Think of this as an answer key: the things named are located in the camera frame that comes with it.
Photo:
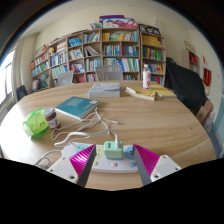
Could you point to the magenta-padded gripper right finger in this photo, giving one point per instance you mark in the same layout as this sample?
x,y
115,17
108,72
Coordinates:
x,y
165,166

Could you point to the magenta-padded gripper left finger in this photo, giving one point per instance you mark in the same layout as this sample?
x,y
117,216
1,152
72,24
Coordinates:
x,y
62,167

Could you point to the small green charger block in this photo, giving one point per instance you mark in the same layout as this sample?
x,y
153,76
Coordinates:
x,y
113,151

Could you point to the small red-lidded jar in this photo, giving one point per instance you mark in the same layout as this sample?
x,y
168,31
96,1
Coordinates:
x,y
52,118

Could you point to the white pastel-socket power strip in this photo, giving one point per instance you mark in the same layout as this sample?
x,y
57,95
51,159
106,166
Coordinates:
x,y
113,165

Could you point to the green plastic bag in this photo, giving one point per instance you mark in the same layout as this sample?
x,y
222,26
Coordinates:
x,y
35,122

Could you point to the teal book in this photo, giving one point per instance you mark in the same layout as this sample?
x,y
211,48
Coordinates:
x,y
77,106

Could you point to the brown cardboard box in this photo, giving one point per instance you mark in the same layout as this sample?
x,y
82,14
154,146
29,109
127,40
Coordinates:
x,y
204,112

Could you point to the yellow flat book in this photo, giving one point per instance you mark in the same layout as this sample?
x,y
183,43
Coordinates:
x,y
165,91

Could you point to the yellow open book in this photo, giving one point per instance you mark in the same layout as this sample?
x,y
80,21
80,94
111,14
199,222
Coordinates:
x,y
140,92

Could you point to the black cloth cover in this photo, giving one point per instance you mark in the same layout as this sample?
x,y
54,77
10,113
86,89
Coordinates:
x,y
183,85

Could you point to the dark office chair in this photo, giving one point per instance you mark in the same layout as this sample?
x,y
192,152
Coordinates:
x,y
21,92

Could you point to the grey book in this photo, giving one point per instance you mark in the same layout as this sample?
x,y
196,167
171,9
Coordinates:
x,y
104,90

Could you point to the grey mesh chair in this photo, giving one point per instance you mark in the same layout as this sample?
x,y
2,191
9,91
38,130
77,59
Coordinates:
x,y
109,73
65,79

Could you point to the white bottle with red label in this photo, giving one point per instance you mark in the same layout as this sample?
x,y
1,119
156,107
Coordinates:
x,y
146,77

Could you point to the red hanging banner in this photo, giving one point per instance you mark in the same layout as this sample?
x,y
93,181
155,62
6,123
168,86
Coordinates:
x,y
207,76

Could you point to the window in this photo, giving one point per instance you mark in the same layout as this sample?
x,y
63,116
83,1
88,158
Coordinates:
x,y
6,78

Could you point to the wooden bookshelf unit with books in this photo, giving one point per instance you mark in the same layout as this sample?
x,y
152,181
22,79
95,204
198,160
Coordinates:
x,y
113,50

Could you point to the small wooden wall shelf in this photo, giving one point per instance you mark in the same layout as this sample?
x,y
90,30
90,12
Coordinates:
x,y
191,60

